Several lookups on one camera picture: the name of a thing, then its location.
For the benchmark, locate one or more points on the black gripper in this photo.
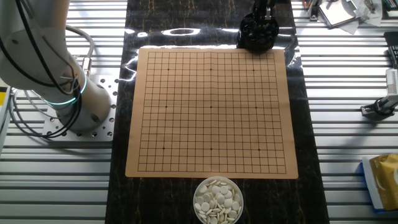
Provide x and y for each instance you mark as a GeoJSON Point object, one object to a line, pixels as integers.
{"type": "Point", "coordinates": [264, 3]}

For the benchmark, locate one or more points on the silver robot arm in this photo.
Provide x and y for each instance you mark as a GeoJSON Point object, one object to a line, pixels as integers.
{"type": "Point", "coordinates": [37, 62]}

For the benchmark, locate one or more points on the tan go board mat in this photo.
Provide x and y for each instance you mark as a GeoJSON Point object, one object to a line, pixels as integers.
{"type": "Point", "coordinates": [192, 124]}

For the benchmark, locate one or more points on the black bowl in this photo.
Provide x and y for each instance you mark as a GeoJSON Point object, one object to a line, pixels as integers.
{"type": "Point", "coordinates": [258, 45]}

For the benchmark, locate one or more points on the silver flat tablet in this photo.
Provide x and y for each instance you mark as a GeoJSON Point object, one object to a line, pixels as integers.
{"type": "Point", "coordinates": [335, 12]}

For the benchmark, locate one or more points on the crumpled white paper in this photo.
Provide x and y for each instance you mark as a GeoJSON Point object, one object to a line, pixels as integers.
{"type": "Point", "coordinates": [368, 12]}

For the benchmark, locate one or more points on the black keypad device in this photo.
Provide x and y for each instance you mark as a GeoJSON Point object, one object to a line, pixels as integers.
{"type": "Point", "coordinates": [392, 46]}

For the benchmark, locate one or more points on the white ribbed device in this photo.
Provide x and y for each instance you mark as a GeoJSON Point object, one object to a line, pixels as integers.
{"type": "Point", "coordinates": [392, 81]}

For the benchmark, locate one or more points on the white go stone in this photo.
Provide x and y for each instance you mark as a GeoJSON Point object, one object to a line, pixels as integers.
{"type": "Point", "coordinates": [203, 189]}
{"type": "Point", "coordinates": [228, 203]}
{"type": "Point", "coordinates": [220, 199]}
{"type": "Point", "coordinates": [224, 189]}
{"type": "Point", "coordinates": [205, 207]}
{"type": "Point", "coordinates": [232, 214]}

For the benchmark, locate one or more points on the black marble pattern mat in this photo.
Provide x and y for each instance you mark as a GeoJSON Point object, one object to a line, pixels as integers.
{"type": "Point", "coordinates": [273, 202]}

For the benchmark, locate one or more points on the yellow and blue box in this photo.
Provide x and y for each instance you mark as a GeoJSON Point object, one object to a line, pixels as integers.
{"type": "Point", "coordinates": [368, 186]}

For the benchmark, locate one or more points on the white bowl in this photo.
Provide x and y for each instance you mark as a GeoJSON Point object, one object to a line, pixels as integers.
{"type": "Point", "coordinates": [195, 205]}

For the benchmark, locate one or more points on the yellow foil packet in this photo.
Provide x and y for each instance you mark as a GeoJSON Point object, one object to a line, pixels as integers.
{"type": "Point", "coordinates": [387, 180]}

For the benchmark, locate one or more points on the yellow topped white box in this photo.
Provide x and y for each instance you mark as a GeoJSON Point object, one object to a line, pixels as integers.
{"type": "Point", "coordinates": [3, 124]}

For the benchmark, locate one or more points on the metal camera clamp mount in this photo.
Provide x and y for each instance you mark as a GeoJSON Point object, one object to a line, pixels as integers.
{"type": "Point", "coordinates": [381, 107]}

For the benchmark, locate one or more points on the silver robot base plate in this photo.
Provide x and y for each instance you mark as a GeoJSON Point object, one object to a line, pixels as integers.
{"type": "Point", "coordinates": [102, 133]}

